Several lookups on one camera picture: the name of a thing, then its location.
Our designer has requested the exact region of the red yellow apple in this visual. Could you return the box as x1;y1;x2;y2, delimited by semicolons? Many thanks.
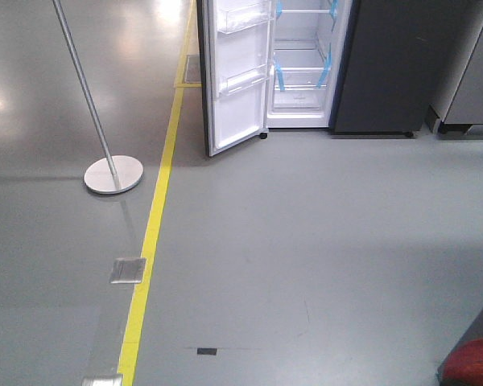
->
440;338;483;385

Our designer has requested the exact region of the open white fridge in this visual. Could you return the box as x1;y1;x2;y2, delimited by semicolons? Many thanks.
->
196;1;358;157

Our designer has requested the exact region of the dark grey fridge neighbour cabinet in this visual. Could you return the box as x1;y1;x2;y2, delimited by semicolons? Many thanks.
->
330;1;483;138

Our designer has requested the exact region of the clear middle door bin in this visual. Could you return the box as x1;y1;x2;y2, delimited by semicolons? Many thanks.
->
218;64;268;97

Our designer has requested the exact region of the clear door bin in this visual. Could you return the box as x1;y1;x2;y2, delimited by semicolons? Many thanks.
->
218;64;268;97
216;1;271;35

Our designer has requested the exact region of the silver pole stand round base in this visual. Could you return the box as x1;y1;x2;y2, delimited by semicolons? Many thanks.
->
52;0;144;195

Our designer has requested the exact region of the clear upper door bin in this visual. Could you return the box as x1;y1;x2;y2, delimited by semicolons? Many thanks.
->
216;1;271;35

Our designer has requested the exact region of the stainless steel appliance at right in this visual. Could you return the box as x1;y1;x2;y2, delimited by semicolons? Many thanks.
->
426;1;483;137

